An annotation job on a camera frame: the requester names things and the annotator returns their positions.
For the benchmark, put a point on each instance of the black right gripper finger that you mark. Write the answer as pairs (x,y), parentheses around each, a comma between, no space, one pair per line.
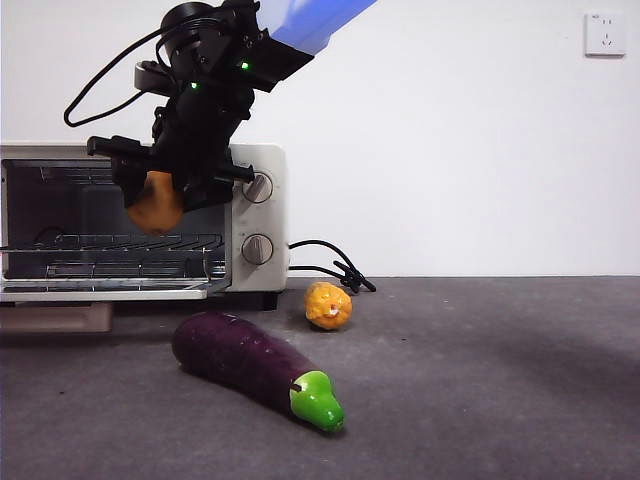
(129,180)
(207,192)

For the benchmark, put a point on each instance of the white wall socket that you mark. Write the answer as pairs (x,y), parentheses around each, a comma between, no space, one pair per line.
(605,35)

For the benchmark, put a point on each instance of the grey oven knob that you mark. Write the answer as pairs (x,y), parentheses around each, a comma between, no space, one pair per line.
(260,190)
(257,249)

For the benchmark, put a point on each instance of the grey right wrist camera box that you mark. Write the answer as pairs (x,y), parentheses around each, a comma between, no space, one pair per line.
(147,75)

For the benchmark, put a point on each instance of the purple toy eggplant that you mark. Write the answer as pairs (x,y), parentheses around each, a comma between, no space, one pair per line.
(240,355)

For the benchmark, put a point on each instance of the brown potato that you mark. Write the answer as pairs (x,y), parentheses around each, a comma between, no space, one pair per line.
(156,212)

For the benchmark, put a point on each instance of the cream toaster oven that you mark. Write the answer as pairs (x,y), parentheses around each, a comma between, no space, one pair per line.
(265,220)

